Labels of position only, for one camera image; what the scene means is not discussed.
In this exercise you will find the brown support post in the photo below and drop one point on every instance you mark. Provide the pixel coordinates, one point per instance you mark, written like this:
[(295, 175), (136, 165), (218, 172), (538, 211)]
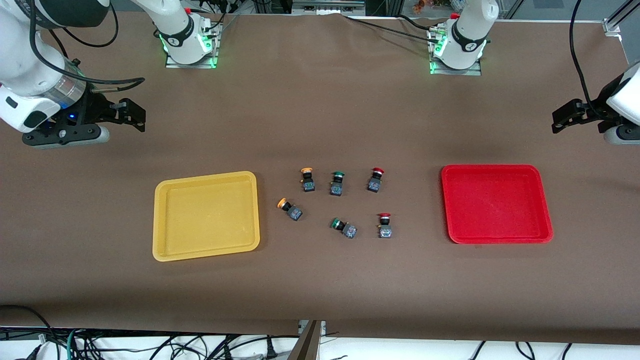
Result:
[(306, 345)]

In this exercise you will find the yellow plastic tray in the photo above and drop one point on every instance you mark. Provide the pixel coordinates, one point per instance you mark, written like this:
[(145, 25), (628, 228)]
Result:
[(207, 217)]

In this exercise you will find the aluminium frame profile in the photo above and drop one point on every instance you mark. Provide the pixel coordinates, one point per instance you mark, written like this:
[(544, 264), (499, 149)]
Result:
[(620, 17)]

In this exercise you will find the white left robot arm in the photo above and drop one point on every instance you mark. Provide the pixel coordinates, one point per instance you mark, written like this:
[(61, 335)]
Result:
[(467, 30)]

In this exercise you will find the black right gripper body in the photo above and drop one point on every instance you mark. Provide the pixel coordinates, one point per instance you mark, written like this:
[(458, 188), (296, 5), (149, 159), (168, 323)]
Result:
[(96, 108)]

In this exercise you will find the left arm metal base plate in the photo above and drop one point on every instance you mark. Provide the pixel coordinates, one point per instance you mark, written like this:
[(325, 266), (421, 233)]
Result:
[(455, 71)]

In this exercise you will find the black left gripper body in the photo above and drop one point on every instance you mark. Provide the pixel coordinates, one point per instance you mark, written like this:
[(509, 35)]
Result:
[(597, 106)]

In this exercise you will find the yellow push button switch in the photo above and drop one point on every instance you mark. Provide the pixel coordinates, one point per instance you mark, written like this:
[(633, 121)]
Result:
[(308, 182), (292, 211)]

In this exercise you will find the red plastic tray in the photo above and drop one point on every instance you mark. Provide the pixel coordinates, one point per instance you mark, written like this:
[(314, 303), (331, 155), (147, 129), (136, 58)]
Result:
[(495, 205)]

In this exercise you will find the grey metal rail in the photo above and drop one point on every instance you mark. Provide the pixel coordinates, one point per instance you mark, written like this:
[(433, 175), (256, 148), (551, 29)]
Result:
[(327, 6)]

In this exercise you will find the brown table cover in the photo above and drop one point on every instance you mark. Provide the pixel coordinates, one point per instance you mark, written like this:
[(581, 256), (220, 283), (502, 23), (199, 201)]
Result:
[(320, 125)]

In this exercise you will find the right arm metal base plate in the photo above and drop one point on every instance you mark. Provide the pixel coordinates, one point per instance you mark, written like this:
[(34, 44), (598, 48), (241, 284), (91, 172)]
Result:
[(192, 64)]

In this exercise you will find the black power plug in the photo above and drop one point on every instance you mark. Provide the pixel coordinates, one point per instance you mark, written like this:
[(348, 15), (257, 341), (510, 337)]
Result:
[(270, 351)]

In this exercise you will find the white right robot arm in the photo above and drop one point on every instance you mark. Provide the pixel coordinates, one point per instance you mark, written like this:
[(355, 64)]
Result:
[(25, 65)]

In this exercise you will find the green push button switch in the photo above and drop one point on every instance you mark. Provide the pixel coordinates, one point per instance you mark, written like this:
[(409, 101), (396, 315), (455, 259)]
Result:
[(346, 229), (336, 186)]

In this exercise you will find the red push button switch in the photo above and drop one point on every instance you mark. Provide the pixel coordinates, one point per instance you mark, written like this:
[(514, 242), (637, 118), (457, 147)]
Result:
[(375, 182), (384, 227)]

